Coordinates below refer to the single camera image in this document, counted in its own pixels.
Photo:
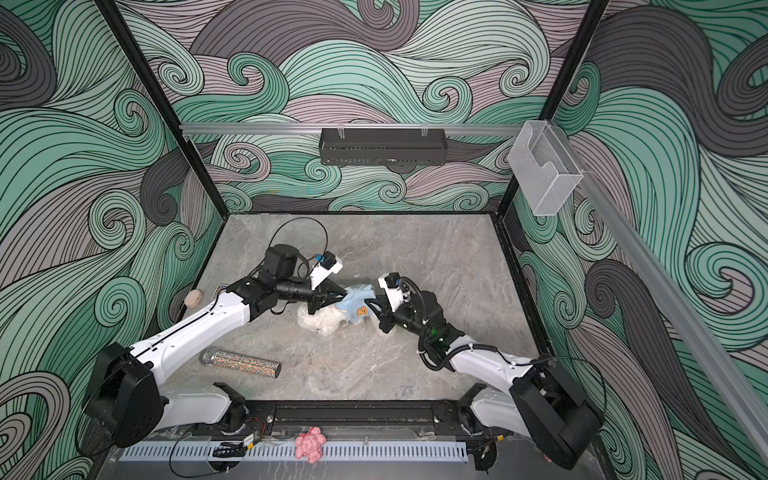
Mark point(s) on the black cage corner post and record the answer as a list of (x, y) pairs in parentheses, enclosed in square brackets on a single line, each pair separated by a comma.
[(573, 58)]

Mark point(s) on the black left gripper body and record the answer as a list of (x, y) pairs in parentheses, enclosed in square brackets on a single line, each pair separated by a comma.
[(299, 291)]

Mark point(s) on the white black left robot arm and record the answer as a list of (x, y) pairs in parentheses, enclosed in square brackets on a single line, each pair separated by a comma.
[(125, 395)]

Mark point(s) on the glitter multicolour tube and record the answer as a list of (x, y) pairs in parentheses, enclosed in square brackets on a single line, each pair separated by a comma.
[(213, 356)]

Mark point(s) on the aluminium rail back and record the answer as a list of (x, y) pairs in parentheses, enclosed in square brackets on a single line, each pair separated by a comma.
[(277, 128)]

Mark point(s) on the pink round wooden block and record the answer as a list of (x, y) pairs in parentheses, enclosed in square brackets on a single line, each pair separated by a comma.
[(193, 299)]

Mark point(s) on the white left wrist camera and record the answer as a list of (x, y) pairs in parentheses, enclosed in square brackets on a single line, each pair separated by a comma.
[(327, 264)]

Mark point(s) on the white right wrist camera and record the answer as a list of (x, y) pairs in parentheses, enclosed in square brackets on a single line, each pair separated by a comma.
[(395, 294)]

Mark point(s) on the aluminium rail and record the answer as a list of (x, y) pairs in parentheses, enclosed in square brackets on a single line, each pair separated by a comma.
[(277, 128), (736, 391)]

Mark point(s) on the pink plush toy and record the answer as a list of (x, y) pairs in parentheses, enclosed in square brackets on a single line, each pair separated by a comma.
[(309, 445)]

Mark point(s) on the white slotted cable duct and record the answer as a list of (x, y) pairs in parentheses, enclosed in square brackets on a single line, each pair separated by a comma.
[(340, 451)]

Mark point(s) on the light blue fleece hoodie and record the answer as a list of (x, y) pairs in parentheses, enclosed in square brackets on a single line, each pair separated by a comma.
[(353, 306)]

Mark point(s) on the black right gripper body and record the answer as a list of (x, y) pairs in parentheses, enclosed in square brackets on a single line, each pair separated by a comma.
[(407, 320)]

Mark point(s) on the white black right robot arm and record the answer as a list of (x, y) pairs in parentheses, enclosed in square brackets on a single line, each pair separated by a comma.
[(514, 376)]

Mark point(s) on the white plush teddy bear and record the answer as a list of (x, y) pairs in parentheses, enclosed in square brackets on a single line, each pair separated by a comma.
[(324, 322)]

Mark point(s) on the aluminium rail right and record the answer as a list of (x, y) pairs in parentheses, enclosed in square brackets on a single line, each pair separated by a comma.
[(736, 391)]

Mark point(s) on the black left corner post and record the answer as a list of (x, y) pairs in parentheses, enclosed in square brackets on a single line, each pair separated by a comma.
[(119, 28)]

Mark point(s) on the clear acrylic wall bin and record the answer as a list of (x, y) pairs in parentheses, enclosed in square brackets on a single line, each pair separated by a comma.
[(544, 163)]

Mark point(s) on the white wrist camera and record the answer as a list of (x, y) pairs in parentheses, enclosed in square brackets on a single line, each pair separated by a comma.
[(327, 264), (395, 294)]

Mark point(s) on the black wall-mounted tray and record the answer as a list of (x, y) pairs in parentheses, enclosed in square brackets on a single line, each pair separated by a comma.
[(383, 147)]

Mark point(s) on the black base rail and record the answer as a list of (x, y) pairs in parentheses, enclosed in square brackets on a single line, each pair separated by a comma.
[(360, 411)]

